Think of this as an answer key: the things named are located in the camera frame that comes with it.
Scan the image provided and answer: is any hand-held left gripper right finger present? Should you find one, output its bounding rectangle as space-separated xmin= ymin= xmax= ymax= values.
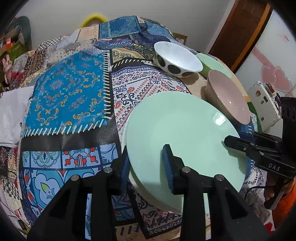
xmin=162 ymin=144 xmax=272 ymax=241

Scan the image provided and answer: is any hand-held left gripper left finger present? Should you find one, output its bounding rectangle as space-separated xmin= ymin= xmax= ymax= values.
xmin=26 ymin=146 xmax=144 ymax=241

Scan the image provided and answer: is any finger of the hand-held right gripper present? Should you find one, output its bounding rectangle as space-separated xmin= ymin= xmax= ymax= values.
xmin=248 ymin=133 xmax=284 ymax=150
xmin=224 ymin=136 xmax=262 ymax=163

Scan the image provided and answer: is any pink rabbit toy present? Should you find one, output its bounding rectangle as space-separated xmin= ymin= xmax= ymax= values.
xmin=2 ymin=54 xmax=15 ymax=78

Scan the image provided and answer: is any pink bowl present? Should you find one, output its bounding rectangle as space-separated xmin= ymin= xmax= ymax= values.
xmin=206 ymin=70 xmax=251 ymax=126

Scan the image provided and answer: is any white plate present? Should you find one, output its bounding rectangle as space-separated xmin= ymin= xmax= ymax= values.
xmin=121 ymin=126 xmax=185 ymax=216

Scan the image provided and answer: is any mint green bowl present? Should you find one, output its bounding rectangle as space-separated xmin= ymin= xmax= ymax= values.
xmin=196 ymin=53 xmax=232 ymax=79

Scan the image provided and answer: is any patchwork printed blanket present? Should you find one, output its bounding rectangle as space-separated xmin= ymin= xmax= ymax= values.
xmin=0 ymin=15 xmax=275 ymax=241

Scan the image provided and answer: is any mint green plate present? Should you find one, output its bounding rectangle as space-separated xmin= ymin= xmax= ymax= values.
xmin=126 ymin=91 xmax=247 ymax=214

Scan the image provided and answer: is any white black-dotted bowl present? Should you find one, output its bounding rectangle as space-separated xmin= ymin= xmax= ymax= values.
xmin=154 ymin=41 xmax=203 ymax=78

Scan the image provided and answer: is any white cloth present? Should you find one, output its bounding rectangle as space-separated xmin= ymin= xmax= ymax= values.
xmin=0 ymin=89 xmax=35 ymax=146

